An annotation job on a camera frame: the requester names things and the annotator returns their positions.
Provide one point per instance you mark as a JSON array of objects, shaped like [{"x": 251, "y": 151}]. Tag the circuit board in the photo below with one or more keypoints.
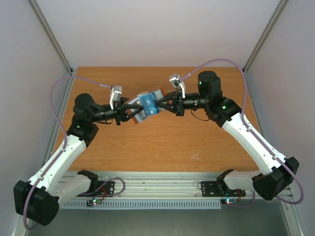
[
  {"x": 94, "y": 202},
  {"x": 228, "y": 201}
]

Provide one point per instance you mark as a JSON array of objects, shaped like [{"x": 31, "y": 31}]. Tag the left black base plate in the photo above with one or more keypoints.
[{"x": 102, "y": 188}]

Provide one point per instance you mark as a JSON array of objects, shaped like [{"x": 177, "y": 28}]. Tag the left aluminium corner post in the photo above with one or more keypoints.
[{"x": 47, "y": 29}]

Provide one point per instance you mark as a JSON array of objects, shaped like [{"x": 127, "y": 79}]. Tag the aluminium rail frame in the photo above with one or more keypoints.
[{"x": 158, "y": 185}]

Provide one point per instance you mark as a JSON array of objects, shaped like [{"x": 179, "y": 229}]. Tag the right aluminium corner post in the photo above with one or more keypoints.
[{"x": 265, "y": 33}]

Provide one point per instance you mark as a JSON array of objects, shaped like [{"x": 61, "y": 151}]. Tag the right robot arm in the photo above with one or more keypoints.
[{"x": 275, "y": 170}]

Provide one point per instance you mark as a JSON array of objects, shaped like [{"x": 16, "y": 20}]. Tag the grey slotted cable duct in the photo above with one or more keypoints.
[{"x": 144, "y": 204}]

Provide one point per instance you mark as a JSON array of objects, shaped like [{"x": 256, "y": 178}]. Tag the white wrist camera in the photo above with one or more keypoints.
[
  {"x": 176, "y": 82},
  {"x": 115, "y": 95}
]

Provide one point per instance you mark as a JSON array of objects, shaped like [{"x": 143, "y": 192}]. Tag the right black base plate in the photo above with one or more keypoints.
[{"x": 214, "y": 189}]

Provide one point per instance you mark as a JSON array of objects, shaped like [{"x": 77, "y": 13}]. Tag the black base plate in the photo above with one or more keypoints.
[
  {"x": 102, "y": 188},
  {"x": 214, "y": 189}
]

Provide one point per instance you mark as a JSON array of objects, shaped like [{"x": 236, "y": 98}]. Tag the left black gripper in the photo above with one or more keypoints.
[{"x": 118, "y": 107}]

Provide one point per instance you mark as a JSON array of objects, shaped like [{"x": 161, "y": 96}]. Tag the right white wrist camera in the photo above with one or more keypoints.
[{"x": 176, "y": 82}]

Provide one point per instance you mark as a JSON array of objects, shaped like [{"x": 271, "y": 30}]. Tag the blue VIP card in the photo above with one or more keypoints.
[{"x": 147, "y": 100}]

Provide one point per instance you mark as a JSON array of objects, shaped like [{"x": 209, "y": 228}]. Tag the left circuit board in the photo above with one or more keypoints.
[{"x": 94, "y": 202}]

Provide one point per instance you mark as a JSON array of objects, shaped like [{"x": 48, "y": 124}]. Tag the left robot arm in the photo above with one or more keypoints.
[{"x": 40, "y": 198}]

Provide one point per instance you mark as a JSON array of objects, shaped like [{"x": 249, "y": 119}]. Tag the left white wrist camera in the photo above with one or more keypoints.
[{"x": 115, "y": 95}]

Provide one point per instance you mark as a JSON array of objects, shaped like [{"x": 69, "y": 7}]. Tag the aluminium corner post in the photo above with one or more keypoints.
[
  {"x": 265, "y": 33},
  {"x": 47, "y": 29}
]

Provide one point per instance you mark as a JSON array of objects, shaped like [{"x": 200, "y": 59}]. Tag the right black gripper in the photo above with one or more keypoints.
[{"x": 177, "y": 103}]

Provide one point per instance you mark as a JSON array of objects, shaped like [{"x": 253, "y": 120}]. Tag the right circuit board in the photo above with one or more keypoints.
[{"x": 228, "y": 201}]

